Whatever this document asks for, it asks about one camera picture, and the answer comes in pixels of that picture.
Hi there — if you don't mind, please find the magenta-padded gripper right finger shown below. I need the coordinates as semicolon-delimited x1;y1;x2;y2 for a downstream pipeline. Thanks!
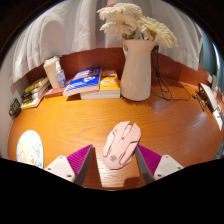
134;144;184;185

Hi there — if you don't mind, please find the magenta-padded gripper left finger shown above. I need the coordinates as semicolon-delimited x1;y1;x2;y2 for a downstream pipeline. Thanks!
44;143;96;188

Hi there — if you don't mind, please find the pink computer mouse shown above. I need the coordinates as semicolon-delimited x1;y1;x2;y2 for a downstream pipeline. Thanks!
101;120;142;170

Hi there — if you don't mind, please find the round cartoon print mouse pad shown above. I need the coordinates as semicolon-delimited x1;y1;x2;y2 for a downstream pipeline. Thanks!
16;129;45;170

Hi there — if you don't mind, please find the white and yellow book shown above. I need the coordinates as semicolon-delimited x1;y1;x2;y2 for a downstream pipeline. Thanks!
20;93;46;111

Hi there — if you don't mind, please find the red-brown flat book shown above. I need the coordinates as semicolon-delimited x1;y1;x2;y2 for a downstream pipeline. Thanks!
43;79;73;99

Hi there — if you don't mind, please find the white paper box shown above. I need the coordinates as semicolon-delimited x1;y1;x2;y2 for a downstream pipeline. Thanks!
212;108;224;132

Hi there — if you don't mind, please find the dark thick book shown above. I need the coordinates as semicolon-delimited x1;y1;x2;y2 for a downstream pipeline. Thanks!
21;84;51;102

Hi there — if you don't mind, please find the dark green mug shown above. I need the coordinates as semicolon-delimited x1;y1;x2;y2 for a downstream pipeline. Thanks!
8;97;22;118

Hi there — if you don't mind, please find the white flat device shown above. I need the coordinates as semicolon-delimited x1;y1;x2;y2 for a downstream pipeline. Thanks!
197;82;220;113

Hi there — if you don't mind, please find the clear spray bottle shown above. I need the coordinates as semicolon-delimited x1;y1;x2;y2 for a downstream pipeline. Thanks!
54;60;68;89

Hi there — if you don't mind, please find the yellow cover book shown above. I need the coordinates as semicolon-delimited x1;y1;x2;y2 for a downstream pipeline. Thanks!
79;68;121;100

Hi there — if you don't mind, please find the white ceramic jug vase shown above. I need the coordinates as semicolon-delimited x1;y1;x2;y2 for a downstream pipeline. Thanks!
119;38;158;102

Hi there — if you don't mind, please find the white tumbler cup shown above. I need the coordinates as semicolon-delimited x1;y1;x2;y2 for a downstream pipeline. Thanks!
42;55;62;90

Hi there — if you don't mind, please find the dark framed window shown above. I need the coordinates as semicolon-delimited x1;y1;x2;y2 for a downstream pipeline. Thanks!
199;26;221;81

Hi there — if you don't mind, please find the white curtain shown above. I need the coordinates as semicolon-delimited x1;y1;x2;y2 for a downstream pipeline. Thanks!
8;0;204;84

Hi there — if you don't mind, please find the white flower bouquet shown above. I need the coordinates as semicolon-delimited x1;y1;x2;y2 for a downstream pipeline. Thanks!
96;2;179;50

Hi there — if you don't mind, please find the black cable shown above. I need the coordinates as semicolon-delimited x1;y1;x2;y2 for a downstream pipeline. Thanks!
150;46;206;113

